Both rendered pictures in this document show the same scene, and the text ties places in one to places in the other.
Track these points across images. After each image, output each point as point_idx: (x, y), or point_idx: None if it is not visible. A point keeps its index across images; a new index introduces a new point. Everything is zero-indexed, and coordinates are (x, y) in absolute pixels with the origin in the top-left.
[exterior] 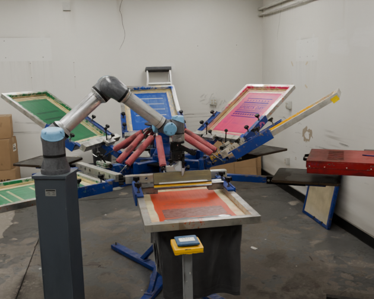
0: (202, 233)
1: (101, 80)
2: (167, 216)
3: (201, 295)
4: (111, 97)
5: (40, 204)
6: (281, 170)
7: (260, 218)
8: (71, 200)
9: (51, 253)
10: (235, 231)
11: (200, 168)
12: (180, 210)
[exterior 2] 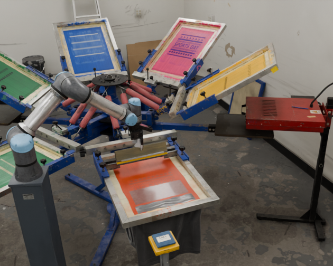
0: None
1: (61, 82)
2: (136, 201)
3: (169, 258)
4: (74, 100)
5: (19, 206)
6: (220, 117)
7: (219, 200)
8: (47, 197)
9: (35, 243)
10: None
11: (148, 121)
12: (146, 191)
